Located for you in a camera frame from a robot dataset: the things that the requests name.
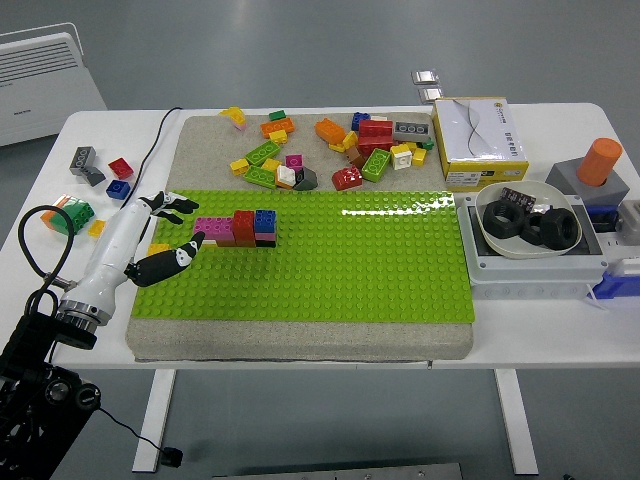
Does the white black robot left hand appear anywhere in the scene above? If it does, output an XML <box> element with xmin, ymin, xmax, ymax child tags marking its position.
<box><xmin>58</xmin><ymin>190</ymin><xmax>207</xmax><ymax>326</ymax></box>

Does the dark grey slope brick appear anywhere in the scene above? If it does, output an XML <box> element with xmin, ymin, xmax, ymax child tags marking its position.
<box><xmin>77</xmin><ymin>166</ymin><xmax>107</xmax><ymax>187</ymax></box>

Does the grey three-hole brick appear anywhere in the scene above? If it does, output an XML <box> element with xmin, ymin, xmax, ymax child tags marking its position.
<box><xmin>68</xmin><ymin>146</ymin><xmax>97</xmax><ymax>176</ymax></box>
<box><xmin>393</xmin><ymin>120</ymin><xmax>432</xmax><ymax>144</ymax></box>

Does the long pink brick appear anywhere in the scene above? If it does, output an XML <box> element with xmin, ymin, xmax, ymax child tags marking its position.
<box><xmin>193</xmin><ymin>216</ymin><xmax>235</xmax><ymax>242</ymax></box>

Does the long lime green brick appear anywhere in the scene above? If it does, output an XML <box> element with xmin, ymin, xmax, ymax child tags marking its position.
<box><xmin>360</xmin><ymin>147</ymin><xmax>392</xmax><ymax>184</ymax></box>
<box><xmin>242</xmin><ymin>165</ymin><xmax>279</xmax><ymax>190</ymax></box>
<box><xmin>243</xmin><ymin>139</ymin><xmax>282</xmax><ymax>167</ymax></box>

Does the yellow pink slope brick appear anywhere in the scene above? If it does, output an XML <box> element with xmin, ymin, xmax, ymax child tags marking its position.
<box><xmin>218</xmin><ymin>106</ymin><xmax>248</xmax><ymax>132</ymax></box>

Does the long orange brick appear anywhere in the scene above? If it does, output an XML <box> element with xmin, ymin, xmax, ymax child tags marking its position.
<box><xmin>259</xmin><ymin>118</ymin><xmax>296</xmax><ymax>140</ymax></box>

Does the black grey slope brick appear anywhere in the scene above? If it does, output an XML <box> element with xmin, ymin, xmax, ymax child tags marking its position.
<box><xmin>292</xmin><ymin>166</ymin><xmax>319</xmax><ymax>193</ymax></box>

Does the green studded baseplate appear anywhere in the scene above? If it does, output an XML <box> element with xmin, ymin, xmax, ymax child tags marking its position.
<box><xmin>128</xmin><ymin>188</ymin><xmax>476</xmax><ymax>324</ymax></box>

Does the red curved brick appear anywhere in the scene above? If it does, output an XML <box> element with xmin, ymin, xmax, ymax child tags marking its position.
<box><xmin>331</xmin><ymin>166</ymin><xmax>365</xmax><ymax>192</ymax></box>

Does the large red brick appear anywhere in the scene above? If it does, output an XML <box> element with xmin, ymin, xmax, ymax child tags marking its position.
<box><xmin>357</xmin><ymin>118</ymin><xmax>395</xmax><ymax>156</ymax></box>

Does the white brick with yellow top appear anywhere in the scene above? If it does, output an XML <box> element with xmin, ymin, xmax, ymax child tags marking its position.
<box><xmin>389</xmin><ymin>143</ymin><xmax>413</xmax><ymax>172</ymax></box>

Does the white table leg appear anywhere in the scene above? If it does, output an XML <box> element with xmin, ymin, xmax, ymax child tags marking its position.
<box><xmin>492</xmin><ymin>368</ymin><xmax>540</xmax><ymax>475</ymax></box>
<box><xmin>130</xmin><ymin>368</ymin><xmax>177</xmax><ymax>474</ymax></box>

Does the grey-brown foam mat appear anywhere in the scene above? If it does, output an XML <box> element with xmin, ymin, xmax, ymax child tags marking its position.
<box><xmin>123</xmin><ymin>112</ymin><xmax>476</xmax><ymax>362</ymax></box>

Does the white panel heater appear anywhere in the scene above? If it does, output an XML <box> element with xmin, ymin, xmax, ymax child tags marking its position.
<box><xmin>0</xmin><ymin>22</ymin><xmax>109</xmax><ymax>149</ymax></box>

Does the white zip tie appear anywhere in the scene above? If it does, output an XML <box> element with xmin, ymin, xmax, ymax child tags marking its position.
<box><xmin>582</xmin><ymin>284</ymin><xmax>611</xmax><ymax>312</ymax></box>

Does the blue white plastic block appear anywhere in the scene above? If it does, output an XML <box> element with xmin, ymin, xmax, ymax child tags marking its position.
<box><xmin>587</xmin><ymin>257</ymin><xmax>640</xmax><ymax>301</ymax></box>

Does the grey junction box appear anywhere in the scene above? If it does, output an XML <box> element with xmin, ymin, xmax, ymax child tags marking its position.
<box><xmin>455</xmin><ymin>192</ymin><xmax>609</xmax><ymax>301</ymax></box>

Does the grey metal plate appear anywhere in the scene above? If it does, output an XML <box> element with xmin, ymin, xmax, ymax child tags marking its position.
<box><xmin>212</xmin><ymin>462</ymin><xmax>464</xmax><ymax>480</ymax></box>

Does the white bowl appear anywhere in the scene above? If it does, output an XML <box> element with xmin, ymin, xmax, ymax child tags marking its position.
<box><xmin>473</xmin><ymin>180</ymin><xmax>585</xmax><ymax>260</ymax></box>

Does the small black hex nut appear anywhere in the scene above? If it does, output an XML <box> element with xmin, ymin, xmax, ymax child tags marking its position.
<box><xmin>519</xmin><ymin>212</ymin><xmax>547</xmax><ymax>246</ymax></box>

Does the large black hex nut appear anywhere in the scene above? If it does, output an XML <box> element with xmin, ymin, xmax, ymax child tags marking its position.
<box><xmin>482</xmin><ymin>201</ymin><xmax>527</xmax><ymax>241</ymax></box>
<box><xmin>539</xmin><ymin>207</ymin><xmax>581</xmax><ymax>250</ymax></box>

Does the grey metal connector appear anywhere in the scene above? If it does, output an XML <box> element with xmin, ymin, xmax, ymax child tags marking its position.
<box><xmin>614</xmin><ymin>199</ymin><xmax>640</xmax><ymax>234</ymax></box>

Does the purple circuit board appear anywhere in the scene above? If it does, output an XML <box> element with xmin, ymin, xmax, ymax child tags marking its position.
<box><xmin>498</xmin><ymin>187</ymin><xmax>537</xmax><ymax>211</ymax></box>

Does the grey block with hole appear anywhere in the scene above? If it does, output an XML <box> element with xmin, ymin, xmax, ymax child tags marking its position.
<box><xmin>544</xmin><ymin>159</ymin><xmax>631</xmax><ymax>207</ymax></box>

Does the orange cylinder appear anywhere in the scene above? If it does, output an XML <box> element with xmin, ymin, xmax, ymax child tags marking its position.
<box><xmin>576</xmin><ymin>137</ymin><xmax>624</xmax><ymax>189</ymax></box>

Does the white yellow cardboard box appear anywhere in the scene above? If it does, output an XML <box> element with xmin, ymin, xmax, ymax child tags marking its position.
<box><xmin>430</xmin><ymin>96</ymin><xmax>530</xmax><ymax>190</ymax></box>

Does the black robot hand cable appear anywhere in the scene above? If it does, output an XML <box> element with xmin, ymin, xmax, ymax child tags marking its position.
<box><xmin>18</xmin><ymin>204</ymin><xmax>76</xmax><ymax>321</ymax></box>

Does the black power cord with plug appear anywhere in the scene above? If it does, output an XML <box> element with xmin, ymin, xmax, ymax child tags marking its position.
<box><xmin>94</xmin><ymin>105</ymin><xmax>185</xmax><ymax>468</ymax></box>

